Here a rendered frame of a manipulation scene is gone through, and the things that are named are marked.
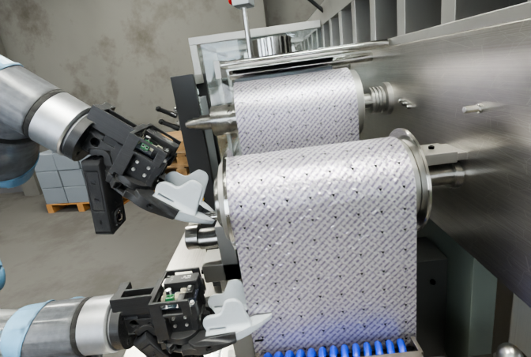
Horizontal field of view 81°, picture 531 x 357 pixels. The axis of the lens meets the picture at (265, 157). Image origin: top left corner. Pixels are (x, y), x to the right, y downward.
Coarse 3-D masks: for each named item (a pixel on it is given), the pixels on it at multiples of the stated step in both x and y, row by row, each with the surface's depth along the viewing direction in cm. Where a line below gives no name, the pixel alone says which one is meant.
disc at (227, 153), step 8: (224, 152) 43; (224, 160) 41; (224, 168) 40; (224, 176) 39; (224, 184) 39; (224, 192) 38; (224, 200) 38; (224, 208) 38; (232, 232) 39; (232, 240) 40
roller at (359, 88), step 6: (354, 72) 62; (354, 78) 61; (360, 84) 60; (360, 90) 60; (360, 96) 60; (360, 102) 60; (360, 108) 60; (360, 114) 60; (360, 120) 61; (360, 126) 62; (360, 132) 64
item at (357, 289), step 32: (256, 256) 41; (288, 256) 41; (320, 256) 41; (352, 256) 41; (384, 256) 41; (256, 288) 42; (288, 288) 42; (320, 288) 42; (352, 288) 42; (384, 288) 42; (288, 320) 44; (320, 320) 44; (352, 320) 44; (384, 320) 44; (256, 352) 45
